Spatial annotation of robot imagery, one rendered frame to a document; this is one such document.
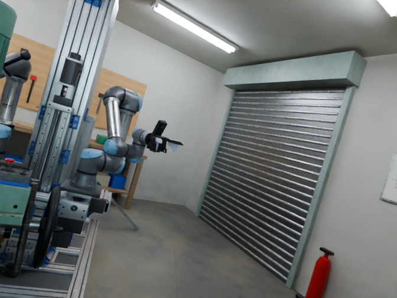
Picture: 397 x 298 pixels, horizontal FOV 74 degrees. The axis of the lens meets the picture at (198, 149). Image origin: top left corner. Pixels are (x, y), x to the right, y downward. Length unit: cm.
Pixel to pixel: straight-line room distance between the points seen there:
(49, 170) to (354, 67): 297
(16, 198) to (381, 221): 281
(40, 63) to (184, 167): 284
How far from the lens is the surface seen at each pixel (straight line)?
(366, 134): 322
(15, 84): 189
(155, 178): 489
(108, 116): 155
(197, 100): 504
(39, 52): 437
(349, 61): 330
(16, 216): 107
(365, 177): 312
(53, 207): 104
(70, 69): 178
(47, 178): 182
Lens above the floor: 127
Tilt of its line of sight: 1 degrees down
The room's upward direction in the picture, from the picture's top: 17 degrees clockwise
